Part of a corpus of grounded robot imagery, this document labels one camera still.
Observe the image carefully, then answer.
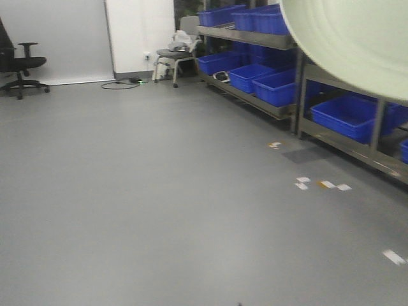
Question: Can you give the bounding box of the stainless steel shelf rack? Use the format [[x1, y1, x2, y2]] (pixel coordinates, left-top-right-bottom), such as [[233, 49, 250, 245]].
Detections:
[[294, 50, 407, 184]]

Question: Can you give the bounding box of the white crumpled cloth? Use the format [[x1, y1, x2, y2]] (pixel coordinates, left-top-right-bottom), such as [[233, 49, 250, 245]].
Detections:
[[168, 30, 201, 53]]

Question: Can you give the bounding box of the black office chair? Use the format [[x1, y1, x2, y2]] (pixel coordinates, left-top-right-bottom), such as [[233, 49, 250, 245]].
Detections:
[[1, 21, 50, 100]]

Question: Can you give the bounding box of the black device on shelf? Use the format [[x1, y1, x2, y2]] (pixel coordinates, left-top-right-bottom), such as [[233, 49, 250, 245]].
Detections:
[[213, 71, 230, 84]]

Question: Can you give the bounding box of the far stainless steel rack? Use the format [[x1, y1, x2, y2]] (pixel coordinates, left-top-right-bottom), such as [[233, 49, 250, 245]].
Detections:
[[198, 21, 298, 121]]

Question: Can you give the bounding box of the grey round stool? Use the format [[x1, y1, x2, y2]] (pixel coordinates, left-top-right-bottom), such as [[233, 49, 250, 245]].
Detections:
[[152, 15, 200, 88]]

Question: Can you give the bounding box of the blue plastic bin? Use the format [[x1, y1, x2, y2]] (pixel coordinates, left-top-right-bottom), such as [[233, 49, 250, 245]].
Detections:
[[252, 69, 296, 107], [231, 4, 280, 31], [198, 4, 247, 27], [228, 64, 280, 94], [252, 11, 289, 35], [310, 94, 377, 144], [197, 51, 243, 75]]

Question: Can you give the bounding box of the black floor cable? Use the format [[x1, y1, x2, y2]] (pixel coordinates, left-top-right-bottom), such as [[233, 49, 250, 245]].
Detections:
[[101, 76, 147, 90]]

